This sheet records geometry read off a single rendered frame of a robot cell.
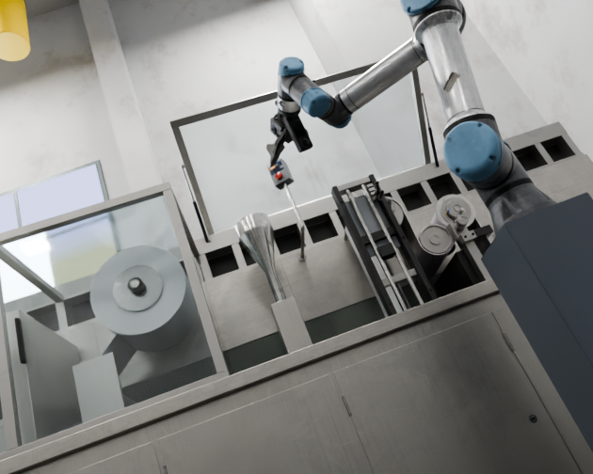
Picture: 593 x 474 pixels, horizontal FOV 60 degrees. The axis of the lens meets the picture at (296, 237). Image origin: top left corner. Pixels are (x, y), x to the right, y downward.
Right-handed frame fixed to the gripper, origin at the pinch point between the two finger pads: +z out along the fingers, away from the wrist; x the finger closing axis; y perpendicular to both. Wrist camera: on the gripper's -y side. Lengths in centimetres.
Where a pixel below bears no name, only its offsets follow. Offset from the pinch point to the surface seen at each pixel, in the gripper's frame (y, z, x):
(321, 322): -28, 66, 2
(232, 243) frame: 23, 60, 12
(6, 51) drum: 447, 179, 19
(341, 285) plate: -21, 61, -14
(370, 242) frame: -32.8, 17.9, -10.3
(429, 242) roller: -40, 27, -35
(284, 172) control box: 15.3, 23.0, -9.6
